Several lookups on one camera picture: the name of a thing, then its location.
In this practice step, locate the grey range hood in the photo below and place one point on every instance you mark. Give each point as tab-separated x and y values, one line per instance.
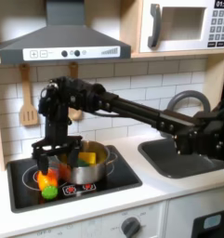
63	40

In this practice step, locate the orange toy carrot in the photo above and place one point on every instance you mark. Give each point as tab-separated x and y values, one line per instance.
48	182

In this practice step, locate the wooden spoon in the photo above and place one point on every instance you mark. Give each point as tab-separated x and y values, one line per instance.
74	69

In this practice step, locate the black toy cooktop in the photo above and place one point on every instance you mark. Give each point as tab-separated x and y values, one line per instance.
122	176

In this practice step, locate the wooden slotted spatula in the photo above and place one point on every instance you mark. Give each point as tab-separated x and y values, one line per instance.
28	114

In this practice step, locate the grey oven knob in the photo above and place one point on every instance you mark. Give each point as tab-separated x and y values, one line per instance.
130	227

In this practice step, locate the dark grey sink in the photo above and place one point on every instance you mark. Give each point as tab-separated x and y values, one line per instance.
166	161

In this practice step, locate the steel pot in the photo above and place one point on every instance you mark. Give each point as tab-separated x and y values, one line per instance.
88	175

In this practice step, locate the white microwave door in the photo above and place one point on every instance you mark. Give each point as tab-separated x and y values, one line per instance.
150	43

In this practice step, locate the dark grey tap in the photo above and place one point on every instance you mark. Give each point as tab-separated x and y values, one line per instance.
191	94

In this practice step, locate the yellow toy block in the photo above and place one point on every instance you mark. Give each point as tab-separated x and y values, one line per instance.
88	157

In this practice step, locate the white lower kitchen cabinet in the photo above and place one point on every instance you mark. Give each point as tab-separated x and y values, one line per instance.
178	214

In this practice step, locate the light wood upper cabinet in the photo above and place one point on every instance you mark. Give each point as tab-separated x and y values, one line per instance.
130	28

